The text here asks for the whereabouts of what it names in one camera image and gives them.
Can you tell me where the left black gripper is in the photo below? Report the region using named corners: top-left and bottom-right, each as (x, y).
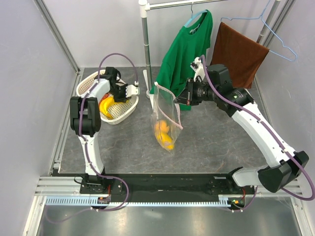
top-left (108, 84), bottom-right (132, 103)

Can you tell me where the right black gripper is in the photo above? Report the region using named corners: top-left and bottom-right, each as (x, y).
top-left (174, 77), bottom-right (219, 105)

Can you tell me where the yellow banana bunch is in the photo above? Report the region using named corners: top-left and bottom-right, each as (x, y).
top-left (99, 96), bottom-right (115, 119)

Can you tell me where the clear zip top bag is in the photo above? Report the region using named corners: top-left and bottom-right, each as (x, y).
top-left (151, 82), bottom-right (183, 154)

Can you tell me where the orange peach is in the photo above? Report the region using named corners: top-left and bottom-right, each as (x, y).
top-left (154, 119), bottom-right (170, 133)

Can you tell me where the yellow mango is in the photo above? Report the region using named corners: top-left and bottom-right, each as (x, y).
top-left (155, 132), bottom-right (174, 150)

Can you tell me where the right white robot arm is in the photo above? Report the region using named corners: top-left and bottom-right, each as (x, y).
top-left (175, 62), bottom-right (309, 194)

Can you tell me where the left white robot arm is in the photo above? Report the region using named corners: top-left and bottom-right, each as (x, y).
top-left (69, 67), bottom-right (130, 195)

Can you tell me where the white perforated plastic basket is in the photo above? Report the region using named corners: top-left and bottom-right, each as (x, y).
top-left (76, 71), bottom-right (139, 125)

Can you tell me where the green t-shirt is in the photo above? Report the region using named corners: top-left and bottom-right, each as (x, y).
top-left (156, 10), bottom-right (213, 97)

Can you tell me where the brown towel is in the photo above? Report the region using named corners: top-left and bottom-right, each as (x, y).
top-left (211, 22), bottom-right (269, 89)

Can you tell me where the teal shirt hanger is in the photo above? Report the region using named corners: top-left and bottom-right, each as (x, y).
top-left (184, 0), bottom-right (208, 28)

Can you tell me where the white clothes rack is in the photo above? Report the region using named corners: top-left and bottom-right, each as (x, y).
top-left (138, 0), bottom-right (281, 99)

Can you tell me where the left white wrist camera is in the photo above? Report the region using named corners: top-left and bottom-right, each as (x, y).
top-left (126, 85), bottom-right (140, 97)

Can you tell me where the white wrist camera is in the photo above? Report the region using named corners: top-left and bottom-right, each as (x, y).
top-left (190, 57), bottom-right (205, 82)
top-left (126, 85), bottom-right (140, 97)

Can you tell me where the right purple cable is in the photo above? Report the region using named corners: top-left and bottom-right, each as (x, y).
top-left (200, 54), bottom-right (315, 200)

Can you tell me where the purple cable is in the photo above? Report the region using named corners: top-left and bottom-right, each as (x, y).
top-left (200, 54), bottom-right (315, 200)
top-left (78, 52), bottom-right (140, 212)

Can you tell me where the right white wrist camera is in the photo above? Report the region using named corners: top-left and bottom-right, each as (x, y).
top-left (190, 57), bottom-right (205, 82)

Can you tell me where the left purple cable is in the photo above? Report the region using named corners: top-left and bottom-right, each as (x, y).
top-left (78, 52), bottom-right (140, 212)

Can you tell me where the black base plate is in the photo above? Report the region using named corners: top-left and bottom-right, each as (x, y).
top-left (75, 174), bottom-right (254, 204)

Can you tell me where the left aluminium frame post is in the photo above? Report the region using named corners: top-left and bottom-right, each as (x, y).
top-left (34, 0), bottom-right (80, 74)

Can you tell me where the aluminium frame post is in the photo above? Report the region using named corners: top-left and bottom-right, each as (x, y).
top-left (263, 0), bottom-right (296, 47)
top-left (34, 0), bottom-right (80, 74)

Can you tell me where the light blue wire hanger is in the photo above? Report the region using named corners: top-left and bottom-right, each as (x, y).
top-left (220, 0), bottom-right (298, 62)

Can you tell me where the white slotted cable duct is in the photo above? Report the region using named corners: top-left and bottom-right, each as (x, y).
top-left (45, 196), bottom-right (240, 207)

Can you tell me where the right aluminium frame post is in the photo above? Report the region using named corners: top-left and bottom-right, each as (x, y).
top-left (263, 0), bottom-right (296, 47)

